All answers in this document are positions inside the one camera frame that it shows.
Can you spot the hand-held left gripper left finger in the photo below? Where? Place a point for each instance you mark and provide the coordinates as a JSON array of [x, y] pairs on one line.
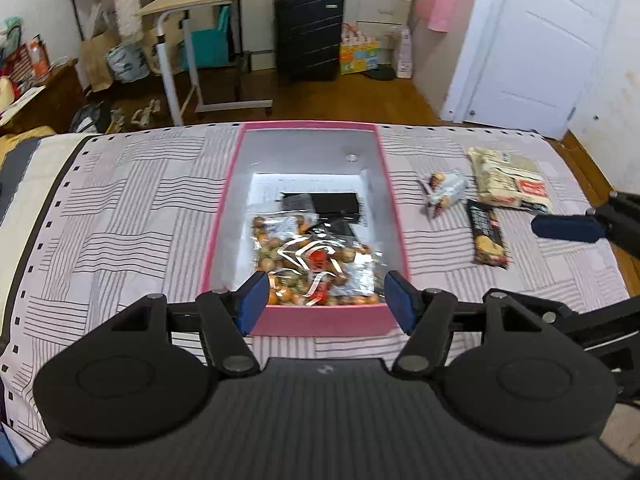
[[252, 302]]

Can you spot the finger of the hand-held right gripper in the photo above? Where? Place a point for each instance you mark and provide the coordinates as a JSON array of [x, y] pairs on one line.
[[565, 227], [600, 325]]

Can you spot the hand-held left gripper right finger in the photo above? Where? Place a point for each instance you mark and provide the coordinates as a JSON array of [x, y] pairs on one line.
[[400, 302]]

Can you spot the pink cardboard box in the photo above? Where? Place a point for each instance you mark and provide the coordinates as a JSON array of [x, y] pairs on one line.
[[320, 322]]

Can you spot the black snack bar packet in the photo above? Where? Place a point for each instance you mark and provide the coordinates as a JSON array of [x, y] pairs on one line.
[[487, 232]]

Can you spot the beige snack package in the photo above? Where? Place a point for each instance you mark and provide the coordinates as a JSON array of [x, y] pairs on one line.
[[505, 175]]

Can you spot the white paper sheet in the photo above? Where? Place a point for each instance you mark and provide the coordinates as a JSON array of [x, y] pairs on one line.
[[267, 190]]

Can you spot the black card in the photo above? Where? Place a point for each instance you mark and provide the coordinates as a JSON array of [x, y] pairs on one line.
[[325, 205]]

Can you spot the silver snack bar packet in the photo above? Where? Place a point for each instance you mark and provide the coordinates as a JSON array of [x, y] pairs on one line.
[[447, 187]]

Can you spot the white door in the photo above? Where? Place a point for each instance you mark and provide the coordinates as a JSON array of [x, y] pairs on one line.
[[540, 45]]

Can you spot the white slippers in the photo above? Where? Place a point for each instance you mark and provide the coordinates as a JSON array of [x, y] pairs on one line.
[[145, 112]]

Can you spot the round dark floor item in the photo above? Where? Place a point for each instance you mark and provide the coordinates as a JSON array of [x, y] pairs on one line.
[[377, 74]]

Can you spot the white printed bag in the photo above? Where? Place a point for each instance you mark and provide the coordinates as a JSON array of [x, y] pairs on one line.
[[405, 55]]

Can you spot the dark bag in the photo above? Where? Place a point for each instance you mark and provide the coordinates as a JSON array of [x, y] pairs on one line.
[[90, 117]]

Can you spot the colourful printed carton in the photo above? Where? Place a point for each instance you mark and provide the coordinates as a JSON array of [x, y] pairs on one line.
[[357, 55]]

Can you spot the pink hanging bag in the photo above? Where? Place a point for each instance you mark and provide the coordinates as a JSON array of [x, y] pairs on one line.
[[440, 5]]

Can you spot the teal bag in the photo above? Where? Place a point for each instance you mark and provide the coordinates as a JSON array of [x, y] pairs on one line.
[[207, 45]]

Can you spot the grey printed bag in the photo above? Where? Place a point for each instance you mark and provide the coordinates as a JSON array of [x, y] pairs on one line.
[[127, 62]]

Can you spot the black suitcase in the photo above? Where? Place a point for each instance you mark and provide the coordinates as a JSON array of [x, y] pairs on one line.
[[307, 35]]

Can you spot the brown paper bag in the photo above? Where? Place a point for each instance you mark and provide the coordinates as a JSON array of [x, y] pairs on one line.
[[97, 62]]

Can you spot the wooden nightstand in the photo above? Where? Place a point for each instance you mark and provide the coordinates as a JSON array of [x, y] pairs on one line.
[[45, 100]]

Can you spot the red and orange box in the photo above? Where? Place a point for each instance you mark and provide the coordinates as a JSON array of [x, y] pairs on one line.
[[35, 60]]

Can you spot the white fluffy cloth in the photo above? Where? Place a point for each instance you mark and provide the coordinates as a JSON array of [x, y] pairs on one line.
[[129, 0]]

